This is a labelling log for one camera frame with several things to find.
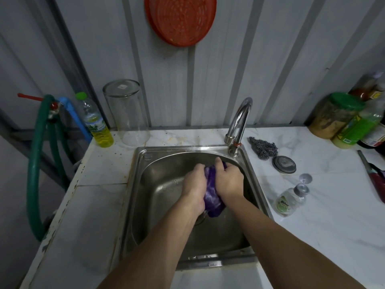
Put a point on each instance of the purple cloth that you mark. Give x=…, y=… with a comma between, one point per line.
x=212, y=195

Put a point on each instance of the red round plastic basket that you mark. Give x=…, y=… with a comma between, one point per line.
x=180, y=19

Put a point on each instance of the green dish soap bottle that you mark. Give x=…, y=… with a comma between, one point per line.
x=358, y=127

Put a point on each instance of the person's right hand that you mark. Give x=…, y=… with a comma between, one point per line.
x=228, y=180

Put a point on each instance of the dark sauce bottle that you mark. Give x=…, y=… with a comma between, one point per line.
x=374, y=135

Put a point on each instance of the chrome faucet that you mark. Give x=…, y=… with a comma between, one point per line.
x=239, y=123

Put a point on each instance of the person's left forearm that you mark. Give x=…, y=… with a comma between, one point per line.
x=156, y=246

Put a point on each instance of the person's left hand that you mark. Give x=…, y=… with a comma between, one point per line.
x=194, y=185

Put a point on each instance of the jar with green lid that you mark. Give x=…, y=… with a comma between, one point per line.
x=335, y=115

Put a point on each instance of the person's right forearm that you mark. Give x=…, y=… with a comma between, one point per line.
x=288, y=246

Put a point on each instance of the red sauce bottle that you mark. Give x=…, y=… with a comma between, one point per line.
x=368, y=85

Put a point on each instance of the small clear pump bottle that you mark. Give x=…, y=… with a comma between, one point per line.
x=293, y=198

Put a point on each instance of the person's right fingers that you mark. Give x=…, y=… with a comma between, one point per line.
x=219, y=164

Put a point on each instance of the steel wool scrubber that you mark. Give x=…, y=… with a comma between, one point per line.
x=264, y=146

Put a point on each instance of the clear glass jar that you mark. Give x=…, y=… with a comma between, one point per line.
x=126, y=112

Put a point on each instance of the plastic bottle with yellow liquid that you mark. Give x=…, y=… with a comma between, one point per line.
x=96, y=123

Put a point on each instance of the blue water pipe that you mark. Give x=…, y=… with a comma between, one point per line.
x=75, y=117

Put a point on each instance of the stainless steel sink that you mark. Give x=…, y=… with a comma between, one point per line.
x=192, y=204

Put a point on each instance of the person's left fingers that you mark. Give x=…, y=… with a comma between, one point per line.
x=200, y=169

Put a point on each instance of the round metal jar lid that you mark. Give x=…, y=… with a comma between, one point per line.
x=285, y=164

